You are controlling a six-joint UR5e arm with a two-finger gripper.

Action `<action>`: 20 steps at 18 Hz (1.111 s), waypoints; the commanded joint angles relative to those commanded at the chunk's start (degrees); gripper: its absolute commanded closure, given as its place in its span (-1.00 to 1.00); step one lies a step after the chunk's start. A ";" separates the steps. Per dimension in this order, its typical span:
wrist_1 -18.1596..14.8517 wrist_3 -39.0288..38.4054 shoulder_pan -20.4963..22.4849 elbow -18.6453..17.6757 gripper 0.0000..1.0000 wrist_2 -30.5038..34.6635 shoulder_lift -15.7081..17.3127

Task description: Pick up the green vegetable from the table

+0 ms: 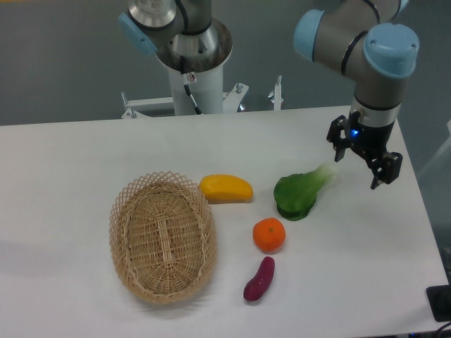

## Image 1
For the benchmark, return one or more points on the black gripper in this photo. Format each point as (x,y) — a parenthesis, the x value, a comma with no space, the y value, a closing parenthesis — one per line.
(367,141)

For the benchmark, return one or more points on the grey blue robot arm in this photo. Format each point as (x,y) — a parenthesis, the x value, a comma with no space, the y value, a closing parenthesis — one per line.
(358,41)

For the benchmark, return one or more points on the green bok choy vegetable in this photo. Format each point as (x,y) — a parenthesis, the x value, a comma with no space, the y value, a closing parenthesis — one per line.
(296,194)

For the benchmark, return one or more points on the orange tangerine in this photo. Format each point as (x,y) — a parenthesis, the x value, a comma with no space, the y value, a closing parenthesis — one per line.
(269,235)

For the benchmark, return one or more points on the yellow mango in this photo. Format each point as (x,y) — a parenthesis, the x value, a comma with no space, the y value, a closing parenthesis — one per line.
(225,189)

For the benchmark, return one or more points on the black device at table edge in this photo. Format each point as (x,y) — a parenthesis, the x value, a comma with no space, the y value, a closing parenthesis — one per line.
(439,301)

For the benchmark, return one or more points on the purple sweet potato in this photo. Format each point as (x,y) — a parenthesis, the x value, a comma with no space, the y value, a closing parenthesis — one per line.
(259,284)

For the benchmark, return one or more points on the woven wicker basket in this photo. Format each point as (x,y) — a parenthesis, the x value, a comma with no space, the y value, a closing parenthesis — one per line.
(162,237)

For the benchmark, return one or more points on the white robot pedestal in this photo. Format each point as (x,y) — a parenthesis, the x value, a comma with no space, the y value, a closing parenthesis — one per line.
(195,66)

